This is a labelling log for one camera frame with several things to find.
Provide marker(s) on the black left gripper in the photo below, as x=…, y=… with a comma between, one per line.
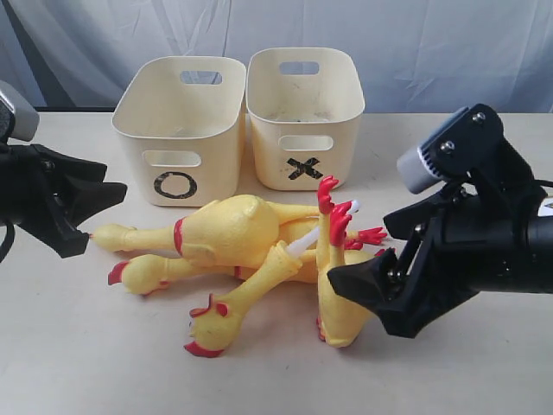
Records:
x=48, y=194

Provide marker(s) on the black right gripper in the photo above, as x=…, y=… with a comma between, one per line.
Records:
x=455, y=248

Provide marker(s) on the headless rubber chicken body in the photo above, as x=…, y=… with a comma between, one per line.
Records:
x=339, y=320

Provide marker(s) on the whole rubber chicken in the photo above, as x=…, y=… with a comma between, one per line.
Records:
x=237, y=231
x=148, y=273

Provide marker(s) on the chicken head with white tube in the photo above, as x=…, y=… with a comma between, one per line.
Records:
x=215, y=327

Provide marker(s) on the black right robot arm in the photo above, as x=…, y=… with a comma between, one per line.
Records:
x=538, y=236

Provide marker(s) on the cream bin marked O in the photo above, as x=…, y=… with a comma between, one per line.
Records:
x=181, y=122

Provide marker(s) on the blue-grey backdrop curtain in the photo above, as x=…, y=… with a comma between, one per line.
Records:
x=411, y=56

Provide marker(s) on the cream bin marked X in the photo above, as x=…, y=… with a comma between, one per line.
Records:
x=305, y=106

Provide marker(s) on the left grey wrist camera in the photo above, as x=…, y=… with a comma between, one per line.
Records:
x=20, y=117

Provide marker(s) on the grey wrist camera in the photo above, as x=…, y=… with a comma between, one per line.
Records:
x=415, y=167
x=20, y=117

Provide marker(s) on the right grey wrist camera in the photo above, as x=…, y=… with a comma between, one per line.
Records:
x=415, y=167

